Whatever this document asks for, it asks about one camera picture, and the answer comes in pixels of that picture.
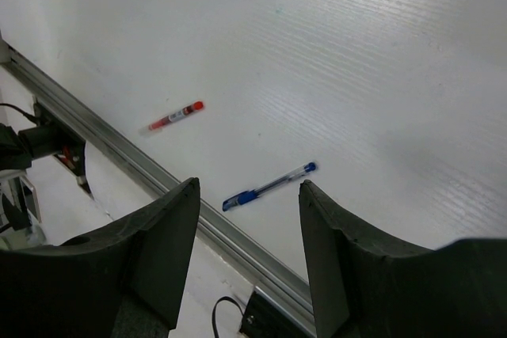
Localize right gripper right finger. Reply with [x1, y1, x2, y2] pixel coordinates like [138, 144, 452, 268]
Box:
[299, 181, 506, 337]

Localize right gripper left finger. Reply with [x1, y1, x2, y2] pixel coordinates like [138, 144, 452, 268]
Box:
[1, 178, 200, 337]

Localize blue pen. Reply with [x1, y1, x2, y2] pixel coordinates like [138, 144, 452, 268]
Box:
[222, 161, 318, 212]

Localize red pen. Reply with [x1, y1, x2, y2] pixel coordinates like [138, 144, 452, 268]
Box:
[139, 101, 204, 135]

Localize aluminium frame rail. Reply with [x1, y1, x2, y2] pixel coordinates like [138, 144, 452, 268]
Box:
[1, 42, 316, 337]

